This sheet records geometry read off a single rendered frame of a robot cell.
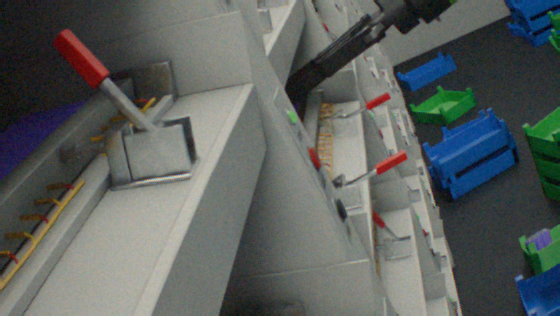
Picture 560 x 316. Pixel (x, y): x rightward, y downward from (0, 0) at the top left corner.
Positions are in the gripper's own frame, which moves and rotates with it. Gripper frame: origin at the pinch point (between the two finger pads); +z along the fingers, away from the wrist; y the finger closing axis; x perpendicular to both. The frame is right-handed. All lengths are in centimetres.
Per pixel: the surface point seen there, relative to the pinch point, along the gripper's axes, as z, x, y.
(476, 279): 6, 77, -64
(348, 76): -5.1, 4.8, -8.3
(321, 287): -1, 4, 62
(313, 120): 0.4, 3.5, 9.4
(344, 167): -1.3, 7.3, 23.5
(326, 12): -5, 1, -79
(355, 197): -2.6, 7.0, 37.0
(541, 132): -34, 67, -92
